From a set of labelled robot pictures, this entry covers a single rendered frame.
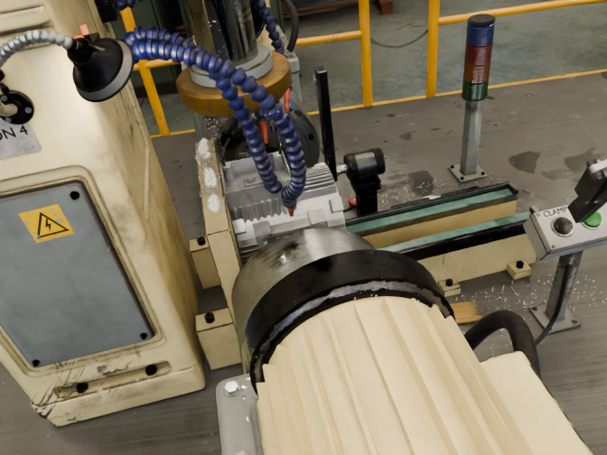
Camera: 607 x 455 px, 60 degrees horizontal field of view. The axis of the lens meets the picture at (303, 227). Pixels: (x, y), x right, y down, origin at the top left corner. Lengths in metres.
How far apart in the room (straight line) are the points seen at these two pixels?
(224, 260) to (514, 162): 0.96
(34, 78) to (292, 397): 0.47
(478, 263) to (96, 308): 0.76
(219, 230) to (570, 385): 0.67
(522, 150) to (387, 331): 1.29
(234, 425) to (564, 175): 1.18
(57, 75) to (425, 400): 0.53
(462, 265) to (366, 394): 0.83
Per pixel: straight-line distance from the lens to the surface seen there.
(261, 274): 0.74
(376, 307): 0.40
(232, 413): 0.59
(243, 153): 1.14
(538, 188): 1.49
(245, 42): 0.81
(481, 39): 1.32
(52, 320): 0.91
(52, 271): 0.84
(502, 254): 1.20
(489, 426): 0.37
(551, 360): 1.10
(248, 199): 0.92
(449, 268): 1.15
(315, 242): 0.74
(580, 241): 0.95
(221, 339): 1.02
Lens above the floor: 1.65
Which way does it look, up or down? 39 degrees down
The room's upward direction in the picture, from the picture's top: 9 degrees counter-clockwise
